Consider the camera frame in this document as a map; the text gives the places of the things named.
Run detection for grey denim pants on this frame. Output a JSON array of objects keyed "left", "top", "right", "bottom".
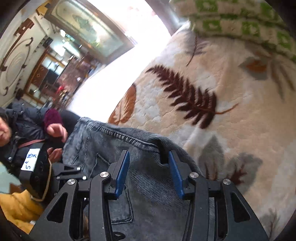
[{"left": 62, "top": 118, "right": 200, "bottom": 240}]

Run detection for person in dark jacket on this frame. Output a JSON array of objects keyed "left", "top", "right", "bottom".
[{"left": 1, "top": 103, "right": 80, "bottom": 179}]

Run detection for leaf pattern bed blanket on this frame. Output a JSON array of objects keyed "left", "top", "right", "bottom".
[{"left": 108, "top": 29, "right": 295, "bottom": 240}]

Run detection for framed fish picture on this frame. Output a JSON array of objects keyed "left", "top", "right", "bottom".
[{"left": 45, "top": 0, "right": 134, "bottom": 65}]

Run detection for green checkered folded quilt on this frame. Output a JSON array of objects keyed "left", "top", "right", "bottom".
[{"left": 170, "top": 0, "right": 295, "bottom": 61}]

